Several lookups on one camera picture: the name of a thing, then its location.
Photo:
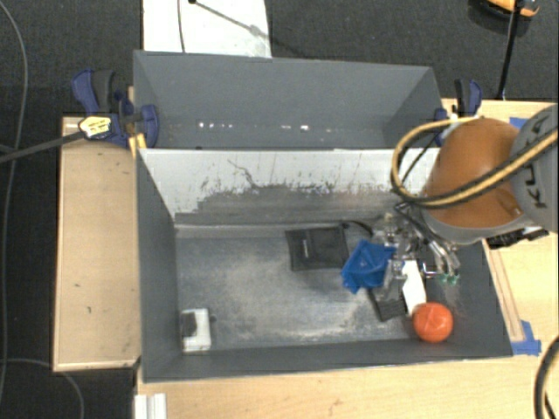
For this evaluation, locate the black flat square pouch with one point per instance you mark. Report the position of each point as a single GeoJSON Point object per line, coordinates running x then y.
{"type": "Point", "coordinates": [319, 247]}

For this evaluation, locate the orange ball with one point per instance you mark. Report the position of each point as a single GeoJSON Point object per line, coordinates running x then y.
{"type": "Point", "coordinates": [432, 322]}

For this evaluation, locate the white rectangular block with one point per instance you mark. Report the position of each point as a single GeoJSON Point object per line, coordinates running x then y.
{"type": "Point", "coordinates": [415, 290]}

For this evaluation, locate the white and black small box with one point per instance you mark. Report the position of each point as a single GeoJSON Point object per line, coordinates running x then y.
{"type": "Point", "coordinates": [196, 330]}

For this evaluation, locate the pale wood flat board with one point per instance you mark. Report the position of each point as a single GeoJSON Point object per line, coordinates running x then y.
{"type": "Point", "coordinates": [98, 242]}

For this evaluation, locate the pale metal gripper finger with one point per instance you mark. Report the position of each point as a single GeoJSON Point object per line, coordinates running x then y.
{"type": "Point", "coordinates": [399, 284]}
{"type": "Point", "coordinates": [387, 287]}

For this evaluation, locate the black ribbed block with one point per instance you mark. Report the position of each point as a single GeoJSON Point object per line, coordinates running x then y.
{"type": "Point", "coordinates": [391, 310]}

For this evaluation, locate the grey metal bin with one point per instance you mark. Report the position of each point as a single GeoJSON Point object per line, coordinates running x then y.
{"type": "Point", "coordinates": [262, 103]}

